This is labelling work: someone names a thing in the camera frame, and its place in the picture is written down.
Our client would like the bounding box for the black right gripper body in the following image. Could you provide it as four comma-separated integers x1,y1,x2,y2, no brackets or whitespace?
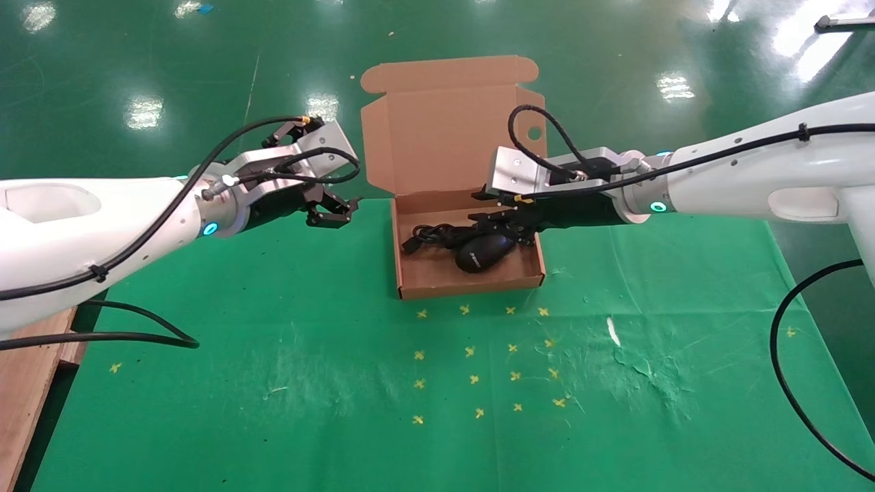
537,193,630,231

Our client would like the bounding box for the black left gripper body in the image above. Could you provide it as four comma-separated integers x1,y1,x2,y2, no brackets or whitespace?
243,184,312,233

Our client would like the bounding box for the black wired computer mouse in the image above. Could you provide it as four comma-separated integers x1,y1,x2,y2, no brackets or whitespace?
455,232,519,275

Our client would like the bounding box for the black data cable with plug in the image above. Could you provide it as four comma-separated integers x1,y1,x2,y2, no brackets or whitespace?
401,223,483,256

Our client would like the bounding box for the open brown cardboard box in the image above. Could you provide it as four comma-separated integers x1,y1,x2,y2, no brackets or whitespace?
360,56,548,300

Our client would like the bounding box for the green table cloth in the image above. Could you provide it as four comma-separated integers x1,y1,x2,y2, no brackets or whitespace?
31,195,875,492

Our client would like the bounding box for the dark metal floor bar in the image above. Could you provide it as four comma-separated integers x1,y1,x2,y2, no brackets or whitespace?
815,15,875,32

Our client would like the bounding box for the brown wooden board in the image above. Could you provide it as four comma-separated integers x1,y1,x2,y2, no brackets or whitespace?
0,306,90,492

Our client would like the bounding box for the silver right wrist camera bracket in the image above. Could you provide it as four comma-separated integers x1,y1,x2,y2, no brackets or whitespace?
485,146,647,204

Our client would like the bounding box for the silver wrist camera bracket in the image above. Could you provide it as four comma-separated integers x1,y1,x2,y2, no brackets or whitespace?
485,146,647,204
232,120,361,206

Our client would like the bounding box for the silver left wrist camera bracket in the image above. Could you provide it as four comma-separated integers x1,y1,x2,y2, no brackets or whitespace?
232,120,361,206

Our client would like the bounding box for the black left wrist camera cable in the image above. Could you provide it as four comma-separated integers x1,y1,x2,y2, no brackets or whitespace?
0,115,361,301

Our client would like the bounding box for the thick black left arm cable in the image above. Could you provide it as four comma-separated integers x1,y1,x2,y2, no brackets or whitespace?
0,299,200,351

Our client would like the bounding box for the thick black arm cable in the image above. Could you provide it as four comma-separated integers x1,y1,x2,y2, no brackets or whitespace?
0,299,200,351
770,260,875,482

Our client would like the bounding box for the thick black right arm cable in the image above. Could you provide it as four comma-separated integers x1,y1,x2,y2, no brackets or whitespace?
770,260,875,482

